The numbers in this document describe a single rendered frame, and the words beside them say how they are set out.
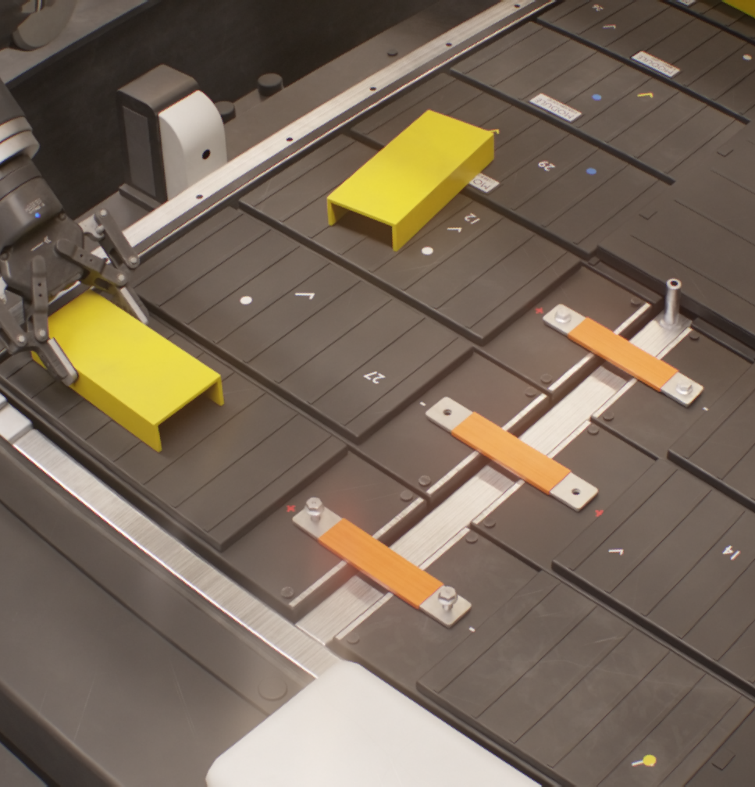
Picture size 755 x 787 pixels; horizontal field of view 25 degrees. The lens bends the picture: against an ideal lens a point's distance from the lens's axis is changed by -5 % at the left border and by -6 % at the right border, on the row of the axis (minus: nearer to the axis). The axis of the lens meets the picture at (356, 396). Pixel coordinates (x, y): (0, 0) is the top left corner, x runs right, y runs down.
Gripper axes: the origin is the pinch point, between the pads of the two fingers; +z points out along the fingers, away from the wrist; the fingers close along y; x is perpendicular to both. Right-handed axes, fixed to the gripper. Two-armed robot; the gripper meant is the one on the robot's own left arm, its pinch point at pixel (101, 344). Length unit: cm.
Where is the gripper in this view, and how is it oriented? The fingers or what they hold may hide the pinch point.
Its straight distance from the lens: 140.1
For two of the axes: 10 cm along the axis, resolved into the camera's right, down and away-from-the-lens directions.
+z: 5.8, 8.1, 0.5
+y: 6.8, -5.3, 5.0
